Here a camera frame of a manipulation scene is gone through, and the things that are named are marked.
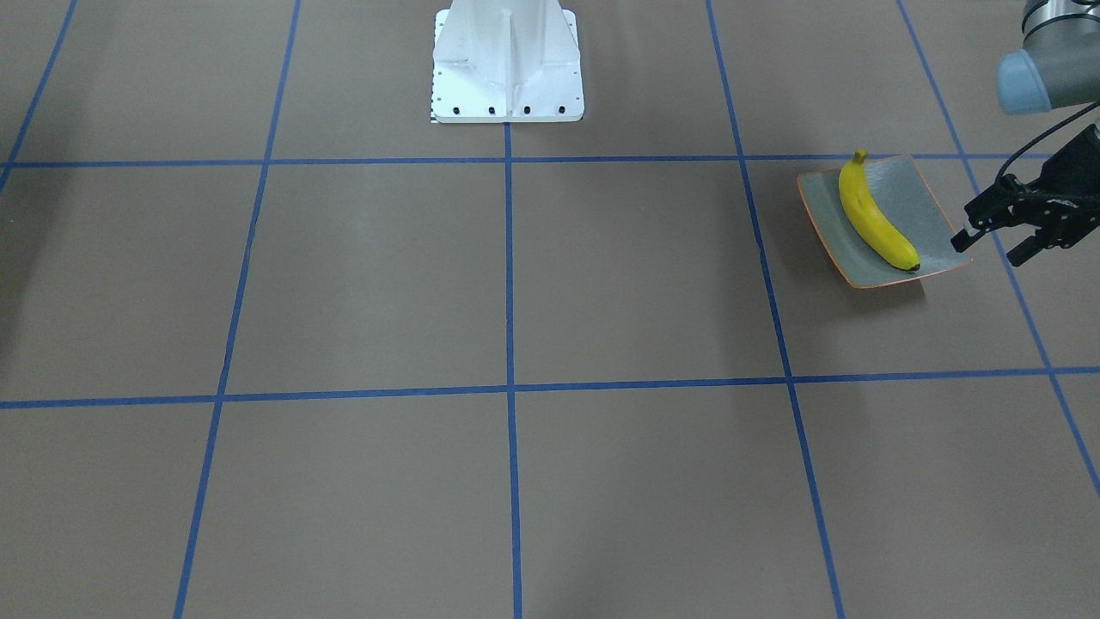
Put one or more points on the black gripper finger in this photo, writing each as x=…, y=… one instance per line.
x=984, y=214
x=1042, y=239

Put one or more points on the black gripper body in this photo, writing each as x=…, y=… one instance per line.
x=1068, y=209

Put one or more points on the yellow banana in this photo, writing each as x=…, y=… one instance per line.
x=866, y=218

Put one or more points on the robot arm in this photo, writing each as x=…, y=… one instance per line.
x=1055, y=67

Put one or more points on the grey square plate orange rim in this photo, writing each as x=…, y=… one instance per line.
x=905, y=198

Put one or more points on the brown paper table cover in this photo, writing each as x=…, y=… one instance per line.
x=277, y=346

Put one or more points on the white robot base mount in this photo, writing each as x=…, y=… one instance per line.
x=506, y=62

